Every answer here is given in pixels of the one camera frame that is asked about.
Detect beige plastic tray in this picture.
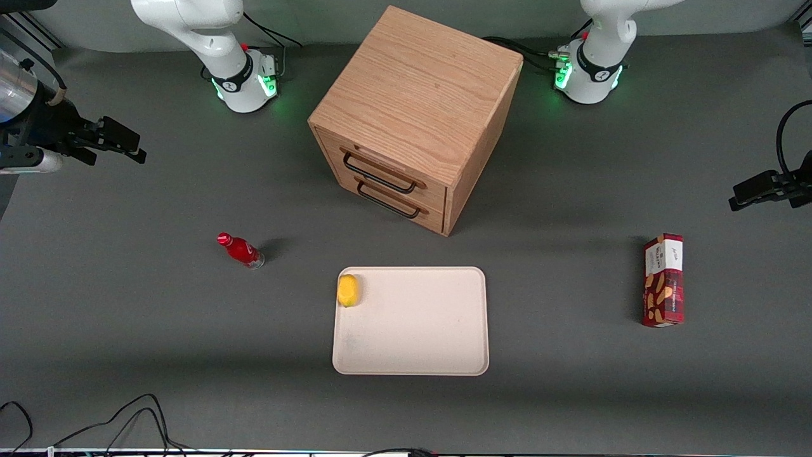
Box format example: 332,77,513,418
332,266,490,376

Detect wooden drawer cabinet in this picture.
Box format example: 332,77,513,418
308,5,525,237

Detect long arched black cable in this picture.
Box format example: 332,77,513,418
52,393,191,455

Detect black cable with red tip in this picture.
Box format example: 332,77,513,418
360,447,440,457

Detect low arched black cable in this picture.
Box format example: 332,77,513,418
105,407,173,455

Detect short black floor cable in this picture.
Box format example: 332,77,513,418
0,400,34,455

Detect black right arm base cable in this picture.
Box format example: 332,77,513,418
243,11,303,81

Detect red plastic bottle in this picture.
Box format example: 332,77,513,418
216,232,265,270

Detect wooden drawer with black handle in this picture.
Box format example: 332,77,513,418
330,166,446,235
315,126,449,214

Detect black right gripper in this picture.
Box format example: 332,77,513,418
5,94,148,168

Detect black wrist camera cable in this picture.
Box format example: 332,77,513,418
0,29,68,106

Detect black left arm base cable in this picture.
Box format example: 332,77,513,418
481,35,572,72

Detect black arm base cable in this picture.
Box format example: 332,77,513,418
243,11,303,81
481,35,572,72

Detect yellow lemon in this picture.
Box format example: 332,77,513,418
337,274,361,308

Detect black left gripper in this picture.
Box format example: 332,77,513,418
728,150,812,212

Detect black looped cable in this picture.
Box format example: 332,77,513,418
776,100,812,176

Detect red cookie box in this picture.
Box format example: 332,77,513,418
641,233,685,328

